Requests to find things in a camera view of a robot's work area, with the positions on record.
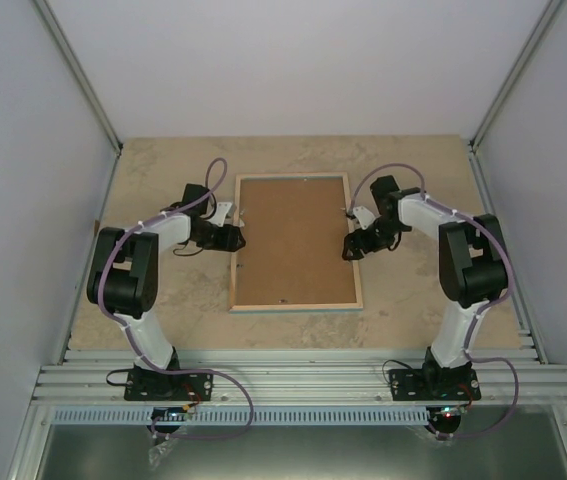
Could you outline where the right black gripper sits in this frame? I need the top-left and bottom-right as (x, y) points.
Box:
(345, 217), (406, 260)

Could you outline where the brown cardboard backing board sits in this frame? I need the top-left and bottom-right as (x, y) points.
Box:
(234, 177), (359, 307)

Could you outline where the wooden picture frame with glass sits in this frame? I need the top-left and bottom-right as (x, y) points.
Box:
(227, 171), (366, 315)

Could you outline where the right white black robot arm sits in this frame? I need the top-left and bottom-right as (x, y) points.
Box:
(342, 175), (513, 399)

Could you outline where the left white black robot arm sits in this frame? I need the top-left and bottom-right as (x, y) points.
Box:
(86, 184), (246, 399)

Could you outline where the right controller circuit board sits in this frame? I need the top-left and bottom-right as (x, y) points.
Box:
(434, 404), (468, 418)

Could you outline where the controller circuit board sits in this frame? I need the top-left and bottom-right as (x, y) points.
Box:
(434, 404), (468, 418)
(150, 404), (197, 423)

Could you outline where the left controller circuit board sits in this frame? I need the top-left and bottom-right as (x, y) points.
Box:
(150, 404), (197, 423)

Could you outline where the crumpled clear plastic bag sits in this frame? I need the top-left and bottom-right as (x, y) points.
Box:
(148, 437), (176, 472)

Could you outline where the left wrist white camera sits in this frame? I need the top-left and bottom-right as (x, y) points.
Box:
(210, 202), (235, 227)

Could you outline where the wrist white camera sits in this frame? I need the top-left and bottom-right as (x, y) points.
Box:
(210, 202), (235, 227)
(350, 206), (376, 230)

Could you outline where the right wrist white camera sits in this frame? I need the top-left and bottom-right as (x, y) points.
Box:
(350, 206), (376, 230)

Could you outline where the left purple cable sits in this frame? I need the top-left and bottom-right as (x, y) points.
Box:
(99, 158), (255, 441)

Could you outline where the purple cable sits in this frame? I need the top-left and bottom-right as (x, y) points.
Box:
(99, 158), (255, 441)
(351, 163), (522, 441)

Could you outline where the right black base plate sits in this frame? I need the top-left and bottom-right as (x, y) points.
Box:
(388, 368), (482, 402)

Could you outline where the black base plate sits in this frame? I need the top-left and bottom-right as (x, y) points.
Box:
(124, 367), (213, 403)
(388, 368), (482, 402)

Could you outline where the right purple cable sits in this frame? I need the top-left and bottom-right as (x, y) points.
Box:
(351, 163), (522, 441)

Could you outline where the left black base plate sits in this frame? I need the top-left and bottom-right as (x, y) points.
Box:
(124, 367), (213, 403)

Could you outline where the grey slotted cable duct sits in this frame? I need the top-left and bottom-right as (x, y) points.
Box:
(52, 406), (429, 426)

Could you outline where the aluminium rail platform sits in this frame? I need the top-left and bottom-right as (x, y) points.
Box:
(32, 348), (567, 406)

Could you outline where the left aluminium corner post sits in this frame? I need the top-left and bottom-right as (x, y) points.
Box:
(31, 0), (123, 157)

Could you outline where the aluminium corner post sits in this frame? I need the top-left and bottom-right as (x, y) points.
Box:
(468, 0), (567, 153)
(31, 0), (123, 157)

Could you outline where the right aluminium corner post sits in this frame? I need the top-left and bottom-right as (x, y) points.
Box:
(468, 0), (567, 153)

